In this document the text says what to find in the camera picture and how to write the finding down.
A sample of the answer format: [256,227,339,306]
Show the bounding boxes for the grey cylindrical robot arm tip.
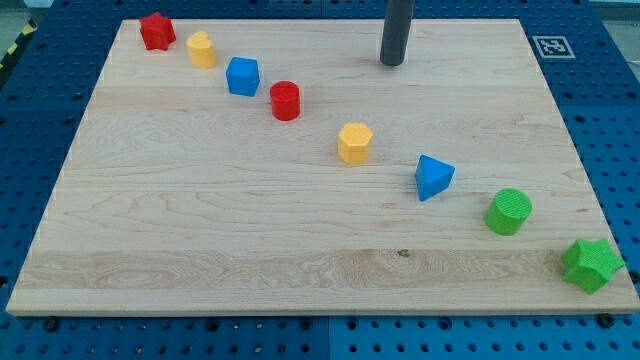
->
[379,0,415,67]

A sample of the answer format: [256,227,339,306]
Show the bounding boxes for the blue cube block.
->
[225,57,260,97]

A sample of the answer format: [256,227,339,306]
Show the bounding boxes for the yellow hexagon block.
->
[337,123,373,165]

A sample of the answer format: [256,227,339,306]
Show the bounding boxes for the light wooden board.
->
[7,19,639,317]

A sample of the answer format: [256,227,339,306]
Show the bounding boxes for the red cylinder block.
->
[269,81,301,121]

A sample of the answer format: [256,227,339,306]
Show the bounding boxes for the blue triangle block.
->
[415,154,455,201]

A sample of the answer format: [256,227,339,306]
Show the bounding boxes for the yellow heart block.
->
[186,31,217,69]

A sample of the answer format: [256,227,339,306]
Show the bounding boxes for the green cylinder block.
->
[485,188,533,236]

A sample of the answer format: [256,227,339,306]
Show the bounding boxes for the red star block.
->
[139,12,176,51]

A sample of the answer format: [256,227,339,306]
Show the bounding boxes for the white fiducial marker tag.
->
[532,35,575,59]

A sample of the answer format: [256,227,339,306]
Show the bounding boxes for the green star block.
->
[562,238,626,294]

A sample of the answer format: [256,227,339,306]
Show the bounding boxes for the black bolt left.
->
[41,317,59,333]

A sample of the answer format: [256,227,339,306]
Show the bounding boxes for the black bolt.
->
[596,313,615,329]
[41,317,59,333]

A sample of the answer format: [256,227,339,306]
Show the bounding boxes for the black bolt right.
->
[596,313,615,329]

